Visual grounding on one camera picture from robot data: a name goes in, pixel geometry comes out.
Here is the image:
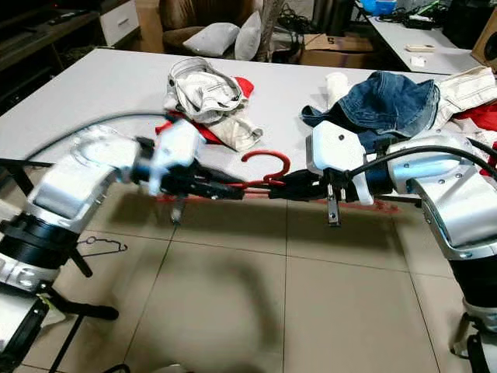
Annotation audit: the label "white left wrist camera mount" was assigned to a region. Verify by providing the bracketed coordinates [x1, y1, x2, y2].
[151, 119, 207, 183]

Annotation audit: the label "white cloth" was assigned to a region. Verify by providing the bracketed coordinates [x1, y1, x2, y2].
[326, 71, 354, 110]

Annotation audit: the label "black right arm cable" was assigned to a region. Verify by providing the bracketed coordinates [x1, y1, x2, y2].
[349, 144, 497, 183]

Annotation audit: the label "black tv cabinet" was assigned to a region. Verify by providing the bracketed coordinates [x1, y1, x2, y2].
[0, 0, 137, 90]

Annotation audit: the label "white table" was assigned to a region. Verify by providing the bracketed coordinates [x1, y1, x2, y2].
[365, 16, 497, 75]

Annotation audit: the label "red garment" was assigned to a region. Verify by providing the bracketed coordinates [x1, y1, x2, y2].
[155, 75, 255, 145]
[454, 101, 497, 176]

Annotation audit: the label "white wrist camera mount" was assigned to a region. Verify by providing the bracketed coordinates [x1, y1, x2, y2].
[305, 120, 374, 204]
[151, 119, 207, 183]

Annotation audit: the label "thin wire hanger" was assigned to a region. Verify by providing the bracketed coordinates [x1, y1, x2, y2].
[82, 233, 130, 259]

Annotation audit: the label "red plastic clothes hanger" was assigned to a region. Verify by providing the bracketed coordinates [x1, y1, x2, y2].
[159, 150, 397, 228]

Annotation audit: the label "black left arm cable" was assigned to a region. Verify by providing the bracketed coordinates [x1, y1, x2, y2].
[39, 113, 172, 168]

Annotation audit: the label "blue bowl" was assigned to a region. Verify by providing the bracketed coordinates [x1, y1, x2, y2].
[361, 0, 397, 16]

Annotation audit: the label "brown armchair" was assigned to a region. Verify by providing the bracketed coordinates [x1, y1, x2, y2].
[159, 0, 269, 54]

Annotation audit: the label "blue denim jeans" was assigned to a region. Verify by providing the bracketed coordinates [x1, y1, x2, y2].
[301, 70, 447, 156]

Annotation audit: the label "grey pillow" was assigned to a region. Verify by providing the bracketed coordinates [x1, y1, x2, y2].
[235, 10, 263, 59]
[182, 22, 242, 57]

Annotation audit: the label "white drawer front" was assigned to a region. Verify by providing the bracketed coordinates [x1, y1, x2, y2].
[99, 0, 137, 46]

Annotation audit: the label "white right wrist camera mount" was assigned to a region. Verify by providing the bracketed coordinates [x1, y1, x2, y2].
[305, 120, 374, 204]

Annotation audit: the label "open cardboard box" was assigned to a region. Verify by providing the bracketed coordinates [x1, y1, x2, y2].
[301, 33, 377, 69]

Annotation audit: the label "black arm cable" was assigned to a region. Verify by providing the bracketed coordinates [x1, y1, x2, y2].
[39, 113, 172, 168]
[349, 144, 497, 183]

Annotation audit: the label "cream stitched garment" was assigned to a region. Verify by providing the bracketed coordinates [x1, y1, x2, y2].
[431, 66, 497, 129]

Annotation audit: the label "white shorts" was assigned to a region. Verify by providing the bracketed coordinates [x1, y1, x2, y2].
[165, 56, 265, 152]

